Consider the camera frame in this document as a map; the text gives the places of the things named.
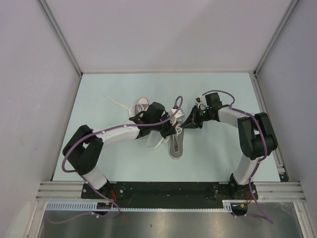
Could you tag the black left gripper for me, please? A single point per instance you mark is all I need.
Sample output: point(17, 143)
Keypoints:
point(171, 130)

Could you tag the grey canvas sneaker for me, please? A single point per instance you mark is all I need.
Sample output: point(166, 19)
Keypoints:
point(176, 141)
point(141, 105)

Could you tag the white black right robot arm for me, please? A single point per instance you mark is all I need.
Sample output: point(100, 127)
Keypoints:
point(256, 137)

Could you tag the aluminium corner post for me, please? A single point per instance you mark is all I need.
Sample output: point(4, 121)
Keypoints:
point(47, 12)
point(277, 33)

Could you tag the aluminium corner post left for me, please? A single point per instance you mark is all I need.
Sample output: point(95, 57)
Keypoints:
point(47, 12)

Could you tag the white slotted cable duct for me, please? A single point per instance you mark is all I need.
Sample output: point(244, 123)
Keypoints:
point(102, 207)

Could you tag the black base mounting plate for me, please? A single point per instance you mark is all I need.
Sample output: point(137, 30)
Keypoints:
point(176, 195)

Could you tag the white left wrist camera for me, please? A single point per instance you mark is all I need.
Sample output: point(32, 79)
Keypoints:
point(178, 116)

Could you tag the aluminium frame rail front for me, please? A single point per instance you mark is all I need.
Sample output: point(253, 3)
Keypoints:
point(267, 191)

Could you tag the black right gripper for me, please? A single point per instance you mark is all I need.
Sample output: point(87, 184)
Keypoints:
point(193, 121)

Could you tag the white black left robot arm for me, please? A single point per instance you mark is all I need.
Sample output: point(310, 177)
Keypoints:
point(84, 148)

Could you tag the aluminium corner post right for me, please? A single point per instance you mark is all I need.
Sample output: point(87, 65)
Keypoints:
point(277, 33)

